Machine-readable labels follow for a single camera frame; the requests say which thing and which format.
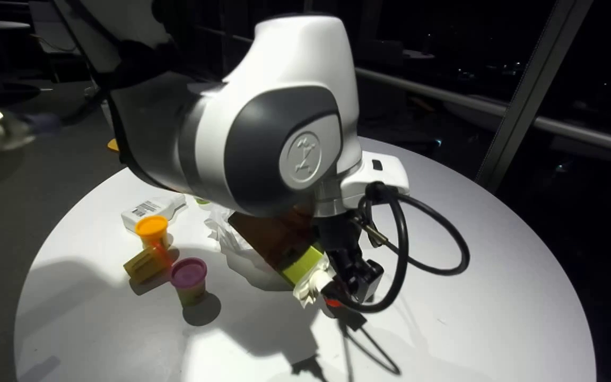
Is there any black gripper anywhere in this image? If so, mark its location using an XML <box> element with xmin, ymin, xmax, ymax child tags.
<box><xmin>316</xmin><ymin>212</ymin><xmax>384</xmax><ymax>304</ymax></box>

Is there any yellow-lid play-dough tub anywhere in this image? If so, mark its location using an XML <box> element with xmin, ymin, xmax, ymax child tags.
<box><xmin>135</xmin><ymin>215</ymin><xmax>170</xmax><ymax>247</ymax></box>

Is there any small red cap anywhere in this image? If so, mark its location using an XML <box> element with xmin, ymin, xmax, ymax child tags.
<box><xmin>325</xmin><ymin>297</ymin><xmax>341</xmax><ymax>309</ymax></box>

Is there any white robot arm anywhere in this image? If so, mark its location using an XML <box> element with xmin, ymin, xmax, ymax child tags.
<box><xmin>103</xmin><ymin>15</ymin><xmax>409</xmax><ymax>312</ymax></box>

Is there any clear crumpled plastic bag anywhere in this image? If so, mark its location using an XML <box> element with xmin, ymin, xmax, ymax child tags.
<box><xmin>205</xmin><ymin>206</ymin><xmax>293</xmax><ymax>290</ymax></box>

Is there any large white plastic bottle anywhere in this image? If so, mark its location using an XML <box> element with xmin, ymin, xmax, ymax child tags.
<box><xmin>120</xmin><ymin>195</ymin><xmax>186</xmax><ymax>232</ymax></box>

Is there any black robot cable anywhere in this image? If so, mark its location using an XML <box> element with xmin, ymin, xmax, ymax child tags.
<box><xmin>333</xmin><ymin>180</ymin><xmax>471</xmax><ymax>313</ymax></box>

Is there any metal window rail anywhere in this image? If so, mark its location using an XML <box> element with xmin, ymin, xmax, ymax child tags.
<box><xmin>357</xmin><ymin>67</ymin><xmax>611</xmax><ymax>150</ymax></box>

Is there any vertical window post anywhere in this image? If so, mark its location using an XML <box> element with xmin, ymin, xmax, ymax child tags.
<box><xmin>475</xmin><ymin>0</ymin><xmax>594</xmax><ymax>191</ymax></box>

